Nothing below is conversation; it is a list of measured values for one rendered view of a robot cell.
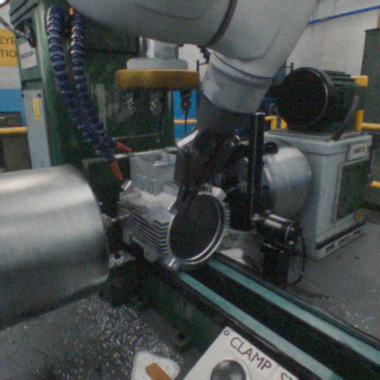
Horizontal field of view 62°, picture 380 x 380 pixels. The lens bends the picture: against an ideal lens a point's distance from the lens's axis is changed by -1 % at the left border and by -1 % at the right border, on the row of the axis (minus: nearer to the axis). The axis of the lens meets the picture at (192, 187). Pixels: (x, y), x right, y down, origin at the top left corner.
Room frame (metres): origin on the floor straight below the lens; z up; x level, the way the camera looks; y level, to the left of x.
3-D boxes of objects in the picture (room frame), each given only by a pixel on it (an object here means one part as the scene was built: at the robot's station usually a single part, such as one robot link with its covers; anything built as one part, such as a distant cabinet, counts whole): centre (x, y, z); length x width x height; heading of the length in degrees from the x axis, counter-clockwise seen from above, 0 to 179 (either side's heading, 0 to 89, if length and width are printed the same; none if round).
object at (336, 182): (1.08, -0.41, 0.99); 0.35 x 0.31 x 0.37; 129
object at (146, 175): (0.73, 0.07, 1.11); 0.12 x 0.11 x 0.07; 38
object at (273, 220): (0.79, -0.10, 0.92); 0.45 x 0.13 x 0.24; 39
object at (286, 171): (0.91, -0.21, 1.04); 0.41 x 0.25 x 0.25; 129
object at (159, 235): (0.70, 0.05, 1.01); 0.20 x 0.19 x 0.19; 38
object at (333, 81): (1.08, -0.46, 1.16); 0.33 x 0.26 x 0.42; 129
